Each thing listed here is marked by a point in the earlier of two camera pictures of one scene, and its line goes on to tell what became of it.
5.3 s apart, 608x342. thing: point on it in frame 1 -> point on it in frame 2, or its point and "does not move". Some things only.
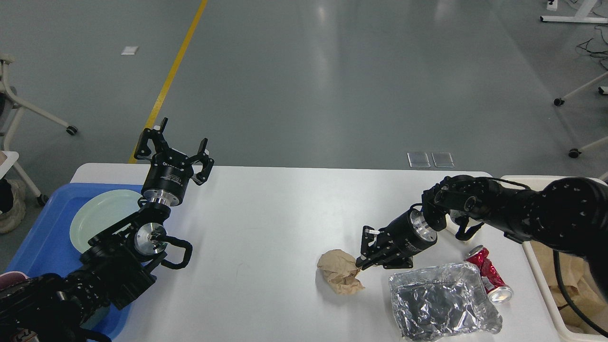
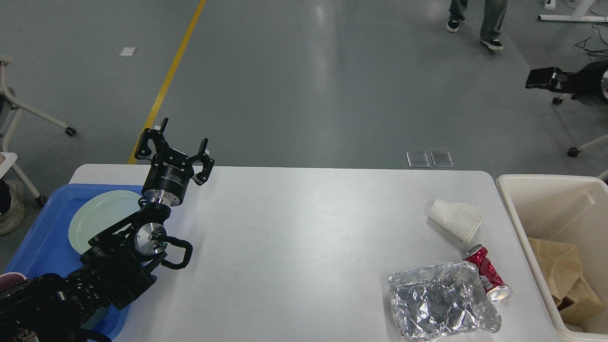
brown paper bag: x=583 y=282 does not move
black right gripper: x=404 y=235 -> x=586 y=81
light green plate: x=99 y=211 does not move
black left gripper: x=167 y=178 does not move
